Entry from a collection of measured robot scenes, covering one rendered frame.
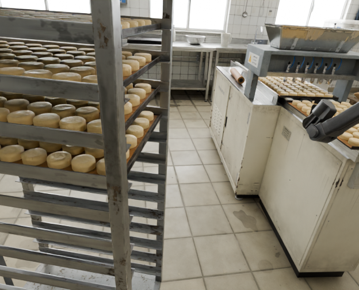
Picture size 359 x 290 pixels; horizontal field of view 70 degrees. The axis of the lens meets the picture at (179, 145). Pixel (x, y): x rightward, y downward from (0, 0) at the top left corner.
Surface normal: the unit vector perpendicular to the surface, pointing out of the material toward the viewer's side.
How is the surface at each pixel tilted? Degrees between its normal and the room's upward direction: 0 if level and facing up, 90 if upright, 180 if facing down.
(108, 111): 90
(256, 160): 90
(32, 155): 0
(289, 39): 115
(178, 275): 0
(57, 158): 0
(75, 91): 90
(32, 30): 90
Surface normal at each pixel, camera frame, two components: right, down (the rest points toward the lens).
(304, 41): 0.04, 0.80
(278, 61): 0.07, 0.47
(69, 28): -0.14, 0.45
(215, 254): 0.06, -0.88
